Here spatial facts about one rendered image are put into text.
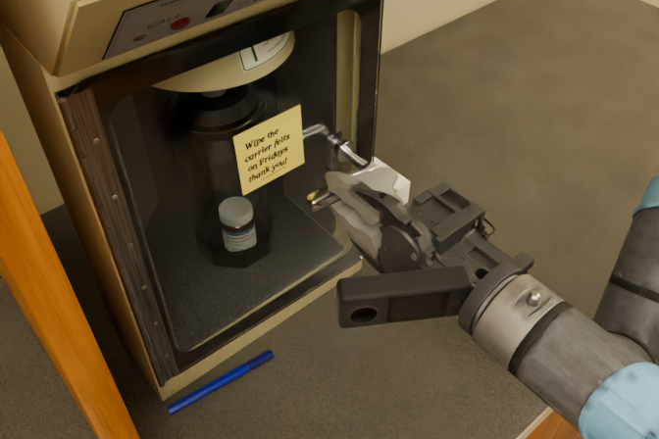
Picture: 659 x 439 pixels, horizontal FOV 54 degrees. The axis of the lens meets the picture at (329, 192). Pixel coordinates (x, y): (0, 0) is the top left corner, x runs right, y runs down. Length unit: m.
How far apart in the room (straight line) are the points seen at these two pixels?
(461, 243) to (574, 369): 0.15
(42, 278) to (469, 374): 0.54
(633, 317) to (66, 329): 0.46
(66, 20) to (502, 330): 0.38
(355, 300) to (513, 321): 0.13
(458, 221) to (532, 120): 0.66
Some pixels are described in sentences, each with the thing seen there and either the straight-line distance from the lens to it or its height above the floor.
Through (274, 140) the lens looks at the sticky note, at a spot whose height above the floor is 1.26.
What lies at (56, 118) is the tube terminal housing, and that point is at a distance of 0.52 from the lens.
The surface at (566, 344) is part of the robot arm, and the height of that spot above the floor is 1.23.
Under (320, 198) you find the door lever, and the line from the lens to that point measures 0.64.
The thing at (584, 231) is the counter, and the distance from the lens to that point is 1.04.
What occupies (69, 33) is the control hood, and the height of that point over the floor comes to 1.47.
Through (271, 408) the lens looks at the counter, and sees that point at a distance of 0.81.
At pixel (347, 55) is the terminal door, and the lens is 0.63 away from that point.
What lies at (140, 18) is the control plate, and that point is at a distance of 0.41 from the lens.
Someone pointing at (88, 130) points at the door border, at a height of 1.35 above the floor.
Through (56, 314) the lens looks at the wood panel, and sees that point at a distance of 0.50.
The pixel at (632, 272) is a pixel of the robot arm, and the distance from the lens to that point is 0.62.
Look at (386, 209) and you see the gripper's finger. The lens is 0.57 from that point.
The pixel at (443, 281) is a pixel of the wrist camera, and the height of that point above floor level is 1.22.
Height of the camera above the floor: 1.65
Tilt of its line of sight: 44 degrees down
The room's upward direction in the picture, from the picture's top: straight up
